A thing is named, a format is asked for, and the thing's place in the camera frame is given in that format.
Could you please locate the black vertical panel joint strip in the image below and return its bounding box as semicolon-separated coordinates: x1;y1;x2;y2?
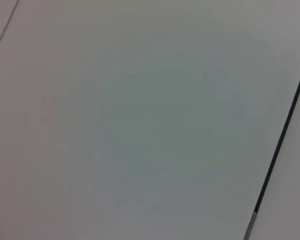
243;53;300;240

